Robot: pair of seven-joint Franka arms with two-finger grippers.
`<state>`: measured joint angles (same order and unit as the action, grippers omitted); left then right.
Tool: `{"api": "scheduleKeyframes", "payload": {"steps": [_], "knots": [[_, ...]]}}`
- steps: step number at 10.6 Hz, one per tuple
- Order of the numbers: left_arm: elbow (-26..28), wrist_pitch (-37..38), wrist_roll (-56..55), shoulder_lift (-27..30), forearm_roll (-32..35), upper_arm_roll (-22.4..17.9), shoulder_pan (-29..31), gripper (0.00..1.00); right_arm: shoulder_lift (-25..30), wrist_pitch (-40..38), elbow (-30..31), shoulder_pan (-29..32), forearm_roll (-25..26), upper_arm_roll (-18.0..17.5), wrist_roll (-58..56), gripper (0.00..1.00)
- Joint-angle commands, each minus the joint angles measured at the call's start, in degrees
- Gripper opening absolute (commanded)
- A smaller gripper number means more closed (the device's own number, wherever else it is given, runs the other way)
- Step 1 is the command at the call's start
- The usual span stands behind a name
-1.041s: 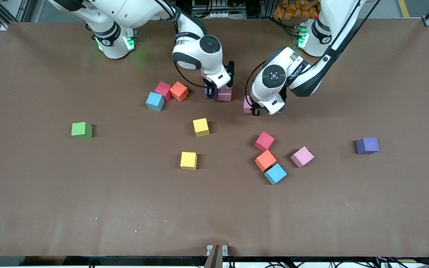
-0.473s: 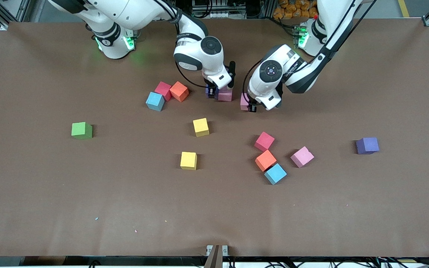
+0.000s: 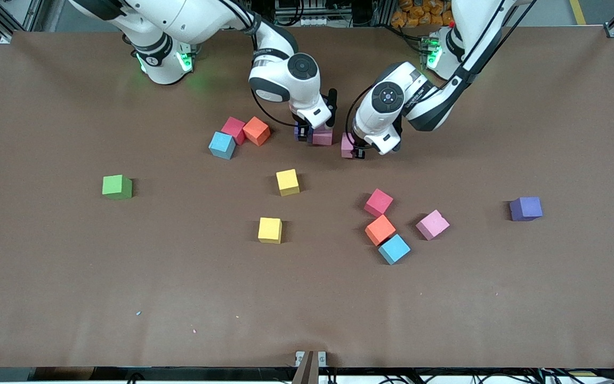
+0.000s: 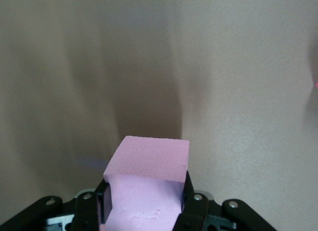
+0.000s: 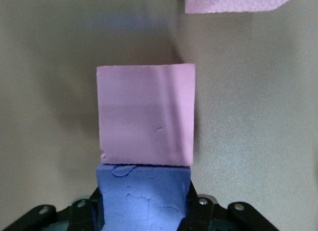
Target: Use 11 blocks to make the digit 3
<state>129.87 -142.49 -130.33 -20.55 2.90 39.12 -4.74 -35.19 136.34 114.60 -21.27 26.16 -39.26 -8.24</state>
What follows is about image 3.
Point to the yellow foam cube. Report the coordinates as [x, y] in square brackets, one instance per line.
[269, 230]
[288, 182]

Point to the white power strip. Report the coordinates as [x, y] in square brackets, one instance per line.
[307, 21]

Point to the green foam cube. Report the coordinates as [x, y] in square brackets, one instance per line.
[117, 188]

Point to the pink foam cube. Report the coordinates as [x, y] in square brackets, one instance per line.
[347, 145]
[322, 137]
[432, 224]

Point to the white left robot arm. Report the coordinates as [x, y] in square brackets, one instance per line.
[424, 101]

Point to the red foam cube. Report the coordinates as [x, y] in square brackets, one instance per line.
[233, 128]
[378, 202]

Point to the orange foam cube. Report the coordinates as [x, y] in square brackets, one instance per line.
[380, 230]
[257, 130]

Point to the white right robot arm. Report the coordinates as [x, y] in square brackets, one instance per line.
[285, 80]

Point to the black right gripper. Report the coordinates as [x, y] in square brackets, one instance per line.
[301, 129]

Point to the bag of orange fruits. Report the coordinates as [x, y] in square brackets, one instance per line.
[419, 13]

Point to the brown tapered post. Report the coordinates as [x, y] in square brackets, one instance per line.
[307, 373]

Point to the small metal table bracket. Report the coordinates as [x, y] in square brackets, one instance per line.
[299, 357]

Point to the brown paper table cover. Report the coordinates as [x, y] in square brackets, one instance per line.
[307, 298]

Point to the blue foam cube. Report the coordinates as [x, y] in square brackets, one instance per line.
[394, 249]
[221, 145]

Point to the purple foam cube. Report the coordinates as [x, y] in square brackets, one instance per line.
[525, 208]
[299, 136]

